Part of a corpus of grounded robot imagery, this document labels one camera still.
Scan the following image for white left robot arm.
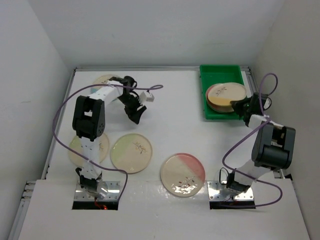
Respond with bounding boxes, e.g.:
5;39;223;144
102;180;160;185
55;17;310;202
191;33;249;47
72;76;147;198

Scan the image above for cream plate pink section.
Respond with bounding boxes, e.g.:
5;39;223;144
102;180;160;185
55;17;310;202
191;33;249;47
205;84;234;114

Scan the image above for cream plate yellow section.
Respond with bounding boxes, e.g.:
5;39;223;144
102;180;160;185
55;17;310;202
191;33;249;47
208;82;247;107

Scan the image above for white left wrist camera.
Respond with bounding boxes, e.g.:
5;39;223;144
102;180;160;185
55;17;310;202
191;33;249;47
139;91;155;103

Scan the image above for cream plate green section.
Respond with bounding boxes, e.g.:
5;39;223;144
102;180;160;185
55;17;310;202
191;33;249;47
68;133;110;168

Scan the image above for cream plate blue section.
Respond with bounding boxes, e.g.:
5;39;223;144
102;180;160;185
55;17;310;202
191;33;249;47
89;74;122;105

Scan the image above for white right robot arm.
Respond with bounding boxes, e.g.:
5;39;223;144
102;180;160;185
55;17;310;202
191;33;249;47
160;92;296;197

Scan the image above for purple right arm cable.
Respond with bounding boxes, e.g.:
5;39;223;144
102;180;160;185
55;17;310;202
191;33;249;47
218;72;284;208

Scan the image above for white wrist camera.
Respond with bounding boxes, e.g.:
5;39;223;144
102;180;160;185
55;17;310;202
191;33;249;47
263;97;272;110
139;91;155;103

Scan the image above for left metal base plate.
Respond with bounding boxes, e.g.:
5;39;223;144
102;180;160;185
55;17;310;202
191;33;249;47
73;181;121;202

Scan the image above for metal base plate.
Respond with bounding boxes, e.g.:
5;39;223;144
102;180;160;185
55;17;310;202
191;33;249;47
206;180;254;202
73;181;121;202

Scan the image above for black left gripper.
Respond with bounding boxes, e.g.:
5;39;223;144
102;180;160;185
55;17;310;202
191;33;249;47
116;93;146;124

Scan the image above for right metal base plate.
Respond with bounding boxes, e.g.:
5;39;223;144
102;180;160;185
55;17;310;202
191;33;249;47
206;180;254;202

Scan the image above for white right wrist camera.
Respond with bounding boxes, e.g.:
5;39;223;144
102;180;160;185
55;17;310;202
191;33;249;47
263;97;272;110

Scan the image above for green plastic bin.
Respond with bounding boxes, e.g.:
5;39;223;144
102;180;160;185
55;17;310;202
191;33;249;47
199;64;252;121

